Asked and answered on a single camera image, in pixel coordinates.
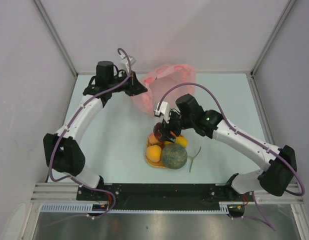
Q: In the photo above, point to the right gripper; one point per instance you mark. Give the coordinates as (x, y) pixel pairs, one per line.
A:
(167, 127)

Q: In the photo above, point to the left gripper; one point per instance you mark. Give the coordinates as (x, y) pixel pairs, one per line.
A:
(134, 87)

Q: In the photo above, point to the dark red fake fruit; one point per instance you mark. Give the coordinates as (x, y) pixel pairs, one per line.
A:
(157, 131)

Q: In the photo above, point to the fake peach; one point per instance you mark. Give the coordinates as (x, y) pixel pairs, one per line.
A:
(153, 140)

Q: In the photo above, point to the yellow fake mango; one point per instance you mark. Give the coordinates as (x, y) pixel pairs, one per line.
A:
(178, 140)

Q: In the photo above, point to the woven bamboo tray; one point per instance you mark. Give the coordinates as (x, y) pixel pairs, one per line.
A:
(158, 164)

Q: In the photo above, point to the fake yellow orange fruit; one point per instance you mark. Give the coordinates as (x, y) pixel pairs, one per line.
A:
(153, 153)

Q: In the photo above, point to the green fake melon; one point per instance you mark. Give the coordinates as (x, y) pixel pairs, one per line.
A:
(175, 156)

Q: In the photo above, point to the pink plastic bag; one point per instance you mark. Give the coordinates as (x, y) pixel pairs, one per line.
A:
(159, 81)

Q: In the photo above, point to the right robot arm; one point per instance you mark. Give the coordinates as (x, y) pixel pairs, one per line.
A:
(276, 165)

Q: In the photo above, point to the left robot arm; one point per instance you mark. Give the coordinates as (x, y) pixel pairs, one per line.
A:
(62, 151)

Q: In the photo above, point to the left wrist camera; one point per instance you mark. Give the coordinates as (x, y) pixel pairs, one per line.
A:
(127, 62)

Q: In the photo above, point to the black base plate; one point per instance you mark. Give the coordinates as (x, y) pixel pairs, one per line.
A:
(173, 197)

